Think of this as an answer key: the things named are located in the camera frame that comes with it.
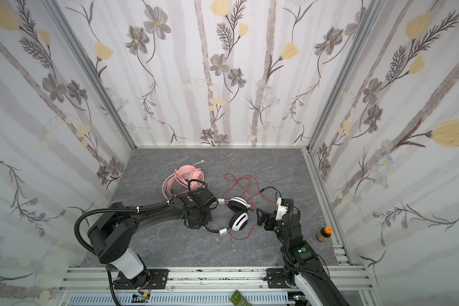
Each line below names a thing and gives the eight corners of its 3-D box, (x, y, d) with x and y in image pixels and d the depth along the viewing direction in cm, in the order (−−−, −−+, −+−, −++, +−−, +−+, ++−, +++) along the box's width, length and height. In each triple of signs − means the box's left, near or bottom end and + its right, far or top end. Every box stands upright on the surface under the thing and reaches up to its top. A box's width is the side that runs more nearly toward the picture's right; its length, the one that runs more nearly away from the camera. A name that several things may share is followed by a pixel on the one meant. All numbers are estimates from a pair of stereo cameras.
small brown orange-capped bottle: (317, 241, 86) (325, 234, 79) (314, 233, 88) (322, 225, 81) (326, 241, 86) (334, 235, 79) (323, 233, 88) (331, 226, 81)
